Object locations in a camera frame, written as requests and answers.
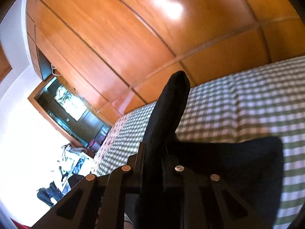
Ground black embroidered pants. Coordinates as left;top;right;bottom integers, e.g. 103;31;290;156
124;70;285;229

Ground floral bed sheet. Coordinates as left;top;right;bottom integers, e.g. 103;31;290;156
91;113;132;176

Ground dark bag on floor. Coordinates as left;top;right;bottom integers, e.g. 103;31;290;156
37;182;64;207

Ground green checkered bed sheet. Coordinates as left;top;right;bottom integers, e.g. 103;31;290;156
91;55;305;229

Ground wooden wardrobe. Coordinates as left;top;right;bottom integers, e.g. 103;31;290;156
27;0;304;123

